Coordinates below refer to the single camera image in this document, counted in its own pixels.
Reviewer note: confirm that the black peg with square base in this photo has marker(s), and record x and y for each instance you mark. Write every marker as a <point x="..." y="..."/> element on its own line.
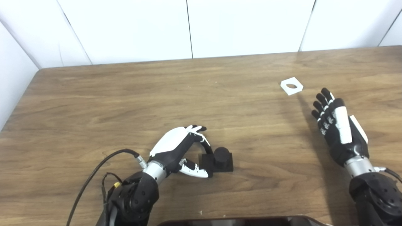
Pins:
<point x="221" y="157"/>

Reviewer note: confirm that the dark robot torso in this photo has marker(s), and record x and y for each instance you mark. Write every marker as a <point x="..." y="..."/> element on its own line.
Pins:
<point x="251" y="222"/>

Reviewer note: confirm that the white square piece with hole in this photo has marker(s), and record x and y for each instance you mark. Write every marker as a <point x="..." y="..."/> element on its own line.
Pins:
<point x="295" y="91"/>

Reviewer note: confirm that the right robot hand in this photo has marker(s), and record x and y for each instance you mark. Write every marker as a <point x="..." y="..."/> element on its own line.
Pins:
<point x="337" y="141"/>

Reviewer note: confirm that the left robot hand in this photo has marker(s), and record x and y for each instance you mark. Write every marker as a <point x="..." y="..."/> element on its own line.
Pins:
<point x="171" y="144"/>

